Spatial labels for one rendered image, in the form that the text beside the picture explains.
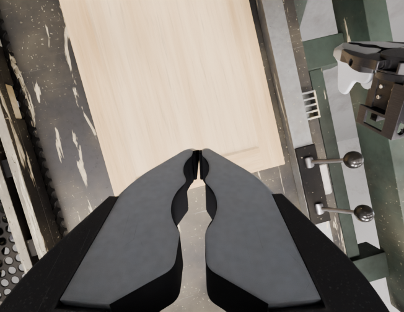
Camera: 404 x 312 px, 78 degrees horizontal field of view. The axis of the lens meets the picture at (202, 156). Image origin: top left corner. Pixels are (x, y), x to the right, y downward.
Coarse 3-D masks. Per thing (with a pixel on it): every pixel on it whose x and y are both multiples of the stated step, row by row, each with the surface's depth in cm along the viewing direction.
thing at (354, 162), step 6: (348, 156) 52; (354, 156) 52; (360, 156) 51; (306, 162) 61; (312, 162) 60; (318, 162) 59; (324, 162) 58; (330, 162) 57; (336, 162) 56; (342, 162) 55; (348, 162) 52; (354, 162) 52; (360, 162) 51; (354, 168) 53
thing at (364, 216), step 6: (318, 204) 62; (318, 210) 62; (324, 210) 61; (330, 210) 60; (336, 210) 59; (342, 210) 58; (348, 210) 56; (354, 210) 54; (360, 210) 53; (366, 210) 53; (372, 210) 53; (354, 216) 55; (360, 216) 53; (366, 216) 52; (372, 216) 52
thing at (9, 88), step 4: (8, 88) 58; (12, 88) 59; (8, 92) 57; (12, 92) 59; (12, 96) 58; (12, 100) 58; (16, 100) 59; (12, 104) 58; (16, 104) 59; (16, 108) 59; (16, 112) 58; (16, 116) 58; (20, 116) 59
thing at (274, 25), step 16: (256, 0) 62; (272, 0) 59; (272, 16) 60; (272, 32) 60; (288, 32) 60; (272, 48) 60; (288, 48) 61; (272, 64) 62; (288, 64) 61; (288, 80) 61; (288, 96) 61; (288, 112) 62; (304, 112) 62; (288, 128) 63; (304, 128) 62; (288, 144) 65; (304, 144) 62; (304, 208) 65; (320, 224) 64
